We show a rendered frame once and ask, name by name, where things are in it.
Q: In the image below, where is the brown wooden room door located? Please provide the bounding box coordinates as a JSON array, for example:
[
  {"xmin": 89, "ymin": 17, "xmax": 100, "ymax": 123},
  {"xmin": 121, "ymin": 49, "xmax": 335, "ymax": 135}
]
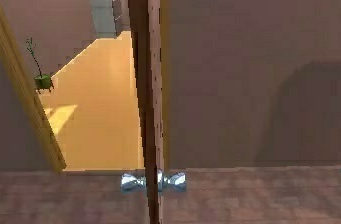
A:
[{"xmin": 127, "ymin": 0, "xmax": 166, "ymax": 224}]

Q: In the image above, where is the grey cabinet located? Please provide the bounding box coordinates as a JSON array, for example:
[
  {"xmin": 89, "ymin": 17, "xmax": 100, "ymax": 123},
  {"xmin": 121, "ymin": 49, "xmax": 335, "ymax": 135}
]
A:
[{"xmin": 89, "ymin": 0, "xmax": 132, "ymax": 39}]

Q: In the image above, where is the green potted house plant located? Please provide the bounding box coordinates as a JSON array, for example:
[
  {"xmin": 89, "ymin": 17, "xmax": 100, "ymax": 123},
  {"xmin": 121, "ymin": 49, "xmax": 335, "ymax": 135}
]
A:
[{"xmin": 25, "ymin": 36, "xmax": 55, "ymax": 94}]

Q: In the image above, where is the silver door handle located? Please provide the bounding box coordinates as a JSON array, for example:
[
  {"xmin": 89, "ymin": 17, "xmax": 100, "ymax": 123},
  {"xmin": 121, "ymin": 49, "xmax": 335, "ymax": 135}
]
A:
[
  {"xmin": 120, "ymin": 172, "xmax": 147, "ymax": 193},
  {"xmin": 158, "ymin": 170, "xmax": 188, "ymax": 193}
]

